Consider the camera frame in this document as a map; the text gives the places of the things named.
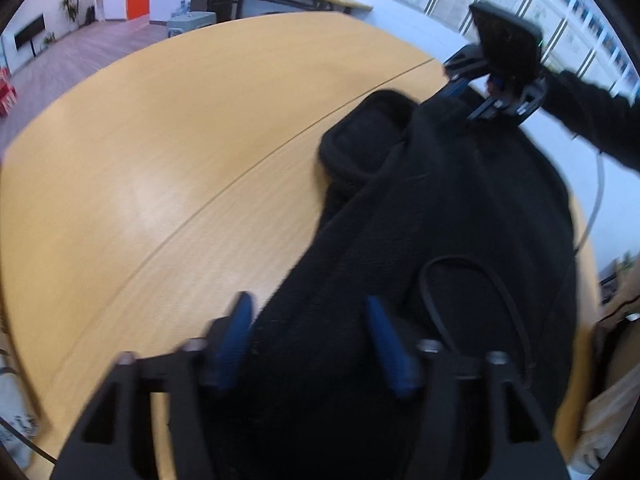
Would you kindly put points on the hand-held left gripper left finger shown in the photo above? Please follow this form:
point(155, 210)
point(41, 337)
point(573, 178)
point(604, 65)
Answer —
point(235, 345)

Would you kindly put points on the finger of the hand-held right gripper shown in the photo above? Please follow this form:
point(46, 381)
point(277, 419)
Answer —
point(505, 105)
point(462, 67)

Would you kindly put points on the black wall screen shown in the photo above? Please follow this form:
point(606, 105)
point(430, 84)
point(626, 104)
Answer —
point(27, 35)

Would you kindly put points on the person's right forearm black sleeve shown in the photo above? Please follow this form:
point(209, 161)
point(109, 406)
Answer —
point(597, 112)

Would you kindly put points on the white printed bag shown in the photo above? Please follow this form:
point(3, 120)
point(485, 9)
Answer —
point(15, 412)

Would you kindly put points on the black fleece garment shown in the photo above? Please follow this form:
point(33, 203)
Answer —
point(415, 240)

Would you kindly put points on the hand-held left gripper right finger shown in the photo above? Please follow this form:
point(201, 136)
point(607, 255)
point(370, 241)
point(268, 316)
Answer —
point(391, 355)

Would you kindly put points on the beige cloth bag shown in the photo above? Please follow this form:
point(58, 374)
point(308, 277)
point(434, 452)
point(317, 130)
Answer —
point(612, 395)

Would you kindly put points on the grey storage box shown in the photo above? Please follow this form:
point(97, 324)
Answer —
point(191, 23)

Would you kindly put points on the potted palm plant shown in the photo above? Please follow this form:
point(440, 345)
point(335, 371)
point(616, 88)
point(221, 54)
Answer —
point(75, 0)

